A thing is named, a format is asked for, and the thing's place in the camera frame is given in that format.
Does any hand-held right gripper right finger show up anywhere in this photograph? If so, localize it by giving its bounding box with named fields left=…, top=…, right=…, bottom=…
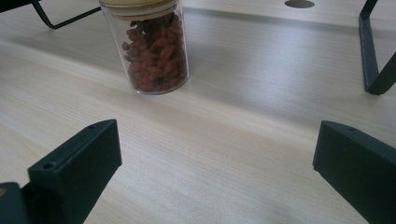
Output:
left=312, top=119, right=396, bottom=224

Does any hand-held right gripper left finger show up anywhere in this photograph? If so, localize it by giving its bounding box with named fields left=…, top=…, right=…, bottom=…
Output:
left=20, top=119, right=123, bottom=224

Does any glass jar of red berries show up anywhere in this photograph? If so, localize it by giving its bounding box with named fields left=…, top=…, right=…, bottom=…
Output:
left=98, top=0, right=191, bottom=96

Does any black metal stand leg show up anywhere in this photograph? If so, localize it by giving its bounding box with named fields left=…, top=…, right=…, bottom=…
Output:
left=358, top=0, right=396, bottom=96
left=0, top=0, right=103, bottom=31

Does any round cable hole cover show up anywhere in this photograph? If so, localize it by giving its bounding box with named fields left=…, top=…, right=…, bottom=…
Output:
left=284, top=0, right=316, bottom=9

